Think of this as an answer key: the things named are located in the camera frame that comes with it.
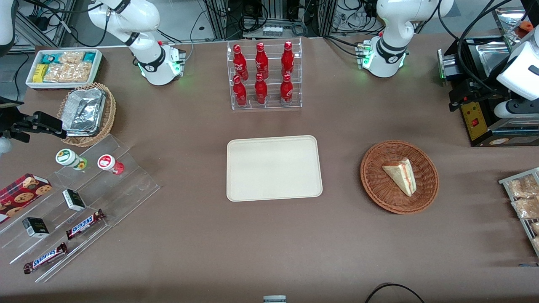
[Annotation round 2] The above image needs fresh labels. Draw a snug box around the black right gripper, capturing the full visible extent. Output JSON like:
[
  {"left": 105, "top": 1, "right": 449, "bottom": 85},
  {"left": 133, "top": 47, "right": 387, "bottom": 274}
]
[{"left": 0, "top": 97, "right": 67, "bottom": 144}]

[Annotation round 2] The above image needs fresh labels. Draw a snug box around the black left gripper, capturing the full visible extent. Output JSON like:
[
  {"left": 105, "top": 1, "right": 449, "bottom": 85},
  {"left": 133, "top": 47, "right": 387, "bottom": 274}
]
[{"left": 448, "top": 78, "right": 512, "bottom": 112}]

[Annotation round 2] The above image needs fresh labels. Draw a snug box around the triangle sandwich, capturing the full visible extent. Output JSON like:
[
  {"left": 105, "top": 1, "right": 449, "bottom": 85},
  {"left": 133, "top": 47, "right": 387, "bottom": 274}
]
[{"left": 382, "top": 158, "right": 417, "bottom": 197}]

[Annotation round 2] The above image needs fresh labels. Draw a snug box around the aluminium foil tray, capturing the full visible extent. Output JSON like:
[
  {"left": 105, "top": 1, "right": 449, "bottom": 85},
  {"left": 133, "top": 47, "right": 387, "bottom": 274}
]
[{"left": 62, "top": 88, "right": 107, "bottom": 137}]

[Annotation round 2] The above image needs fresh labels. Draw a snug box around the light wicker basket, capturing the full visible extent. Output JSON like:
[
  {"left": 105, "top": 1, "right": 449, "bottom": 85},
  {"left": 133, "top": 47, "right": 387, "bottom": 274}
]
[{"left": 57, "top": 82, "right": 117, "bottom": 147}]

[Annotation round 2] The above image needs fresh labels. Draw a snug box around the tray of packaged snacks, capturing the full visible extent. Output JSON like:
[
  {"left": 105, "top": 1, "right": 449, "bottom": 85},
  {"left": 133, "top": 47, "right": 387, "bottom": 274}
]
[{"left": 499, "top": 167, "right": 539, "bottom": 258}]

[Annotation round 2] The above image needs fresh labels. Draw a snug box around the brown wicker basket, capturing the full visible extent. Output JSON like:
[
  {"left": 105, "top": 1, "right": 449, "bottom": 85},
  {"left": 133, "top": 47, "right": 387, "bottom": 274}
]
[{"left": 360, "top": 140, "right": 440, "bottom": 215}]

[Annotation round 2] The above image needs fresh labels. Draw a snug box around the cream plastic tray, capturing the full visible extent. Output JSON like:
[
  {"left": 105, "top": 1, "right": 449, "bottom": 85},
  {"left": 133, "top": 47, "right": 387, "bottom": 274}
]
[{"left": 226, "top": 135, "right": 323, "bottom": 202}]

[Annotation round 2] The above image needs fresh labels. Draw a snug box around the black food warmer cabinet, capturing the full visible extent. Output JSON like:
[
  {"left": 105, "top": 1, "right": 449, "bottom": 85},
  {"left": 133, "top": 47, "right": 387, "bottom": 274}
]
[{"left": 437, "top": 6, "right": 539, "bottom": 148}]

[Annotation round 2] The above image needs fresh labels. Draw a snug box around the green lid cup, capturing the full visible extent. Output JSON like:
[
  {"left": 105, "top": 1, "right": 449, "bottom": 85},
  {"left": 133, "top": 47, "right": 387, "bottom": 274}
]
[{"left": 55, "top": 149, "right": 88, "bottom": 170}]

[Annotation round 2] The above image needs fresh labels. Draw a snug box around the clear cookie bag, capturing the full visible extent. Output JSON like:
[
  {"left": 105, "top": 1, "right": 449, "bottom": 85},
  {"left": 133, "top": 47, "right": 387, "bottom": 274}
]
[
  {"left": 59, "top": 51, "right": 85, "bottom": 66},
  {"left": 43, "top": 62, "right": 91, "bottom": 83}
]

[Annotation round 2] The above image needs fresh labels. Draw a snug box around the red cookie box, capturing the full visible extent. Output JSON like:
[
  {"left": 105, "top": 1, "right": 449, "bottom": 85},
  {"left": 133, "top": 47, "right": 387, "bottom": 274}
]
[{"left": 0, "top": 173, "right": 53, "bottom": 224}]

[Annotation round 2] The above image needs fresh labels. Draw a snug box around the red lid cup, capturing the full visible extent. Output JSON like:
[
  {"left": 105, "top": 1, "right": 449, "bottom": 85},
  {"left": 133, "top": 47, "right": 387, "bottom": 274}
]
[{"left": 97, "top": 154, "right": 125, "bottom": 175}]

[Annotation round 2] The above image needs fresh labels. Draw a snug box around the small black box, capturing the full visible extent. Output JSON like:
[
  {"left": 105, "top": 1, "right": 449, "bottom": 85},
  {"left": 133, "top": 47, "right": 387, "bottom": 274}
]
[
  {"left": 22, "top": 217, "right": 50, "bottom": 238},
  {"left": 62, "top": 189, "right": 86, "bottom": 212}
]

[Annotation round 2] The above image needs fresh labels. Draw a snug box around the white snack bin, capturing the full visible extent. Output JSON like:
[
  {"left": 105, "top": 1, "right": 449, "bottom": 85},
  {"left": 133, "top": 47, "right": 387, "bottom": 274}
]
[{"left": 25, "top": 49, "right": 103, "bottom": 90}]

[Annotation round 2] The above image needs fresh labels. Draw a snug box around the snickers bar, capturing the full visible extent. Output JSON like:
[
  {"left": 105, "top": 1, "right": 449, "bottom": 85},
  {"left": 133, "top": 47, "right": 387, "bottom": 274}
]
[
  {"left": 23, "top": 242, "right": 68, "bottom": 274},
  {"left": 65, "top": 209, "right": 106, "bottom": 240}
]

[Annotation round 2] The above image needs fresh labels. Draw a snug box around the clear acrylic stepped display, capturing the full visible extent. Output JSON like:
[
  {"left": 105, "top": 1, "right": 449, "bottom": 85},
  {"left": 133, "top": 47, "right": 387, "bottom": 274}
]
[{"left": 0, "top": 134, "right": 161, "bottom": 283}]

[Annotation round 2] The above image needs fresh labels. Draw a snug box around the red cola bottle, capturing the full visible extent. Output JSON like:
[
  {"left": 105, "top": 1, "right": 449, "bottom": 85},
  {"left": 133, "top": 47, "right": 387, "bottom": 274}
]
[
  {"left": 255, "top": 42, "right": 269, "bottom": 80},
  {"left": 233, "top": 44, "right": 249, "bottom": 81},
  {"left": 281, "top": 41, "right": 295, "bottom": 79},
  {"left": 233, "top": 75, "right": 248, "bottom": 106},
  {"left": 254, "top": 73, "right": 268, "bottom": 105},
  {"left": 280, "top": 74, "right": 294, "bottom": 104}
]

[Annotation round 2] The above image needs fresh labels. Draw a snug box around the clear acrylic bottle rack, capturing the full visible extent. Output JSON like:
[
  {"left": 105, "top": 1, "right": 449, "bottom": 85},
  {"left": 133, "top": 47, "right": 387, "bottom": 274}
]
[{"left": 227, "top": 38, "right": 303, "bottom": 111}]

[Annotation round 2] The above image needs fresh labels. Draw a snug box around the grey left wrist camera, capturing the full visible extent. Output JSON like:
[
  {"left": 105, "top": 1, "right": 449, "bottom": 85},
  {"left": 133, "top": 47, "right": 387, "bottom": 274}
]
[{"left": 494, "top": 99, "right": 539, "bottom": 119}]

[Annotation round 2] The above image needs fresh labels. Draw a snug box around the black floor cable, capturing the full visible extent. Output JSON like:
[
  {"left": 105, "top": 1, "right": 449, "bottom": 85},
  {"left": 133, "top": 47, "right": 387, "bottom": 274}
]
[{"left": 364, "top": 283, "right": 426, "bottom": 303}]

